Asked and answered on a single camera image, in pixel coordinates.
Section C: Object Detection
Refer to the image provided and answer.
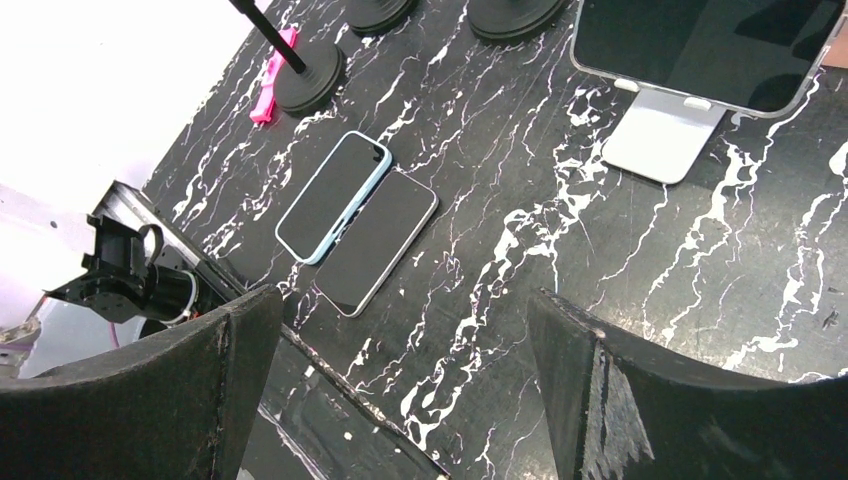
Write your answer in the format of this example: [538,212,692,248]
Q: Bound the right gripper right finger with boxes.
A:
[526,289,847,479]

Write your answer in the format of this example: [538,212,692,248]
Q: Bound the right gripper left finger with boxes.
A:
[1,286,284,479]

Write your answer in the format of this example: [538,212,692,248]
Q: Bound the white-edged black smartphone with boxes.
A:
[313,171,439,318]

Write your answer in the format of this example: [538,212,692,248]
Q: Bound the light blue phone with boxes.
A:
[275,131,393,265]

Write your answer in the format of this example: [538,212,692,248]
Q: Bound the black round-base phone stand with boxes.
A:
[345,0,418,37]

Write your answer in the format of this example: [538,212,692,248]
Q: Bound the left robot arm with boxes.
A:
[45,215,201,326]

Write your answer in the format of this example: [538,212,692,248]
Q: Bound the silver desktop phone stand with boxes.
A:
[601,78,727,185]

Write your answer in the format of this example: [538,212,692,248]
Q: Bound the white phone on silver stand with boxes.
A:
[572,0,847,116]

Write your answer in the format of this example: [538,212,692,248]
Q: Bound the pink marker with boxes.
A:
[249,51,286,124]

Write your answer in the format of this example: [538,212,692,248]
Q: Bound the orange file organizer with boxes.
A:
[822,37,848,69]

